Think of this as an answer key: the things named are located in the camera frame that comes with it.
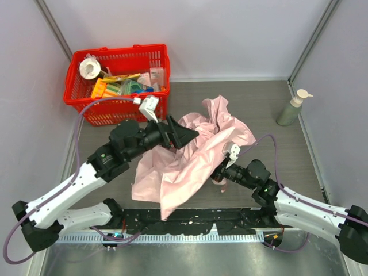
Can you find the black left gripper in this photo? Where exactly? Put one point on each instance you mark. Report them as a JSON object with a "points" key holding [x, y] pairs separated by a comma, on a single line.
{"points": [[167, 134]]}

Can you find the pink folding umbrella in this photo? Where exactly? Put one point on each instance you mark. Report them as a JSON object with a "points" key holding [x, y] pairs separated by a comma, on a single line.
{"points": [[171, 177]]}

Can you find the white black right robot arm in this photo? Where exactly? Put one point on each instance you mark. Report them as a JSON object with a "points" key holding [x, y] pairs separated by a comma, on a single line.
{"points": [[345, 228]]}

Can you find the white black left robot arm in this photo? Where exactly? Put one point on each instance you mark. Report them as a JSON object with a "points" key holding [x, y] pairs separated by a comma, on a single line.
{"points": [[126, 142]]}

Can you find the white pink small box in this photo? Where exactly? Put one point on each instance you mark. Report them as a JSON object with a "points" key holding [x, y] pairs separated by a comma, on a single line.
{"points": [[157, 75]]}

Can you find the green packaged item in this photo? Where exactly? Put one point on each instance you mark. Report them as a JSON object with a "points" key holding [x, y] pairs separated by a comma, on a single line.
{"points": [[132, 87]]}

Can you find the red plastic shopping basket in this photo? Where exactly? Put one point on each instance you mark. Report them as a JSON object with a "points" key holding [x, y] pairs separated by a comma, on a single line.
{"points": [[119, 61]]}

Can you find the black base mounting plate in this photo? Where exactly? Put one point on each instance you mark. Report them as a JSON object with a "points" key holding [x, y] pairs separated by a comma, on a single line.
{"points": [[195, 222]]}

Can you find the yellow snack packet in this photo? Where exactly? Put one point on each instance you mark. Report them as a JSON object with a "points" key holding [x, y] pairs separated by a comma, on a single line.
{"points": [[120, 78]]}

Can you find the orange yellow snack box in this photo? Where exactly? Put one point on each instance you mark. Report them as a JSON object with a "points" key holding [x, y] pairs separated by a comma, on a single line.
{"points": [[104, 90]]}

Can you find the green pump soap bottle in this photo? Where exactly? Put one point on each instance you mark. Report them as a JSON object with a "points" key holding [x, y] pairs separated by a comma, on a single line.
{"points": [[291, 111]]}

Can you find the white tape roll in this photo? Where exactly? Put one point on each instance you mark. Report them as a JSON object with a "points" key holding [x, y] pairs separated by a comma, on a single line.
{"points": [[89, 68]]}

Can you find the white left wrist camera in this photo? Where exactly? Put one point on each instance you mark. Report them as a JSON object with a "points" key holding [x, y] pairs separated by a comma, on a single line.
{"points": [[147, 107]]}

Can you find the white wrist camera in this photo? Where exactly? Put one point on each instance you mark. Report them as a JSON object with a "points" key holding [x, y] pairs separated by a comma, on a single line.
{"points": [[231, 152], [147, 107]]}

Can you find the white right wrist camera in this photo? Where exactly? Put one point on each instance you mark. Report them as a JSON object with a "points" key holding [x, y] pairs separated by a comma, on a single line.
{"points": [[231, 152]]}

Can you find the aluminium frame rail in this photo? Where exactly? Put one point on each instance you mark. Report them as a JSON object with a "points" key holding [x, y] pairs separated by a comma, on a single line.
{"points": [[322, 218]]}

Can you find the white slotted cable duct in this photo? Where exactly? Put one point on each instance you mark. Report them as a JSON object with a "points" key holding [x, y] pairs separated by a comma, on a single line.
{"points": [[211, 237]]}

